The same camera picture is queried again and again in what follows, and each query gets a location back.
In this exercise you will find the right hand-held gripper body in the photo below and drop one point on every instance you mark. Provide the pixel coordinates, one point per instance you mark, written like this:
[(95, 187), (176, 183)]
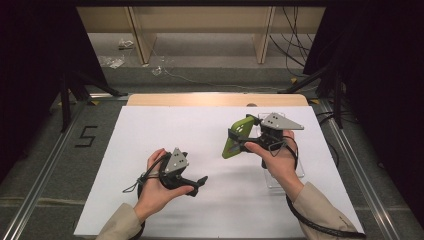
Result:
[(280, 122)]

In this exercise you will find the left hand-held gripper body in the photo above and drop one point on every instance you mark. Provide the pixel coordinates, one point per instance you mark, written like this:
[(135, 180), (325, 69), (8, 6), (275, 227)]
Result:
[(176, 162)]

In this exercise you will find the green clown phone case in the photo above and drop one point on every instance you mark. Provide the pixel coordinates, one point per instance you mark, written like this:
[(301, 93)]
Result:
[(247, 128)]

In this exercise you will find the clear plastic tray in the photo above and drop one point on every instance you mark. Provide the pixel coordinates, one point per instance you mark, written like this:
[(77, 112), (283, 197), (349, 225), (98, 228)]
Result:
[(275, 182)]

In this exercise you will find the person's left hand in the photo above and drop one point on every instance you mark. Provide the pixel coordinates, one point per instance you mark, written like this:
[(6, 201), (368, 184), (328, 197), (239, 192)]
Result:
[(151, 196)]

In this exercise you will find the person's right hand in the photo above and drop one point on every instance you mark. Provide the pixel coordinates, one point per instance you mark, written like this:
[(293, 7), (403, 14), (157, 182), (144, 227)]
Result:
[(281, 166)]

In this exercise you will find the yellow tape piece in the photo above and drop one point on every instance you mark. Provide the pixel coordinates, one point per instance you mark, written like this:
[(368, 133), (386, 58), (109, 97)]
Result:
[(293, 80), (94, 103), (313, 101)]

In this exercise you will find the black metal stand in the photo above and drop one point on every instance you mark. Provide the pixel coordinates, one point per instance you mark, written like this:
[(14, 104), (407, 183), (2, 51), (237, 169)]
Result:
[(338, 100), (65, 103)]

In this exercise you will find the clear plastic wrapper scrap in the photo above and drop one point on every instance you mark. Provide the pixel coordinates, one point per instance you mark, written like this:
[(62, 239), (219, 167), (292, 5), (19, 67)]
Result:
[(156, 71)]

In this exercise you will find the beige wooden shelf unit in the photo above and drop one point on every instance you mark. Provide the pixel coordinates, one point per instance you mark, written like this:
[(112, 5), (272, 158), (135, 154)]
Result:
[(200, 20)]

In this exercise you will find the large crumpled plastic wrapper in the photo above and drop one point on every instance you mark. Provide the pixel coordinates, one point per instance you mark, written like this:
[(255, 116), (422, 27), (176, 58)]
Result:
[(112, 62)]

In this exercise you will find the black curtain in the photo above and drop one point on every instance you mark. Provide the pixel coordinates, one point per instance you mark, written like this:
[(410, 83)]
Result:
[(383, 66), (33, 66)]

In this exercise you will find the small crumpled plastic wrapper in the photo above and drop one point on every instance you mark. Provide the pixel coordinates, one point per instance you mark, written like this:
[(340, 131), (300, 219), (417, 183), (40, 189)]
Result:
[(125, 43)]

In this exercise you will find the aluminium floor rail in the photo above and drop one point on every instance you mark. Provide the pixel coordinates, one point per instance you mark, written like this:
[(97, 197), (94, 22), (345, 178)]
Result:
[(36, 190), (361, 173)]

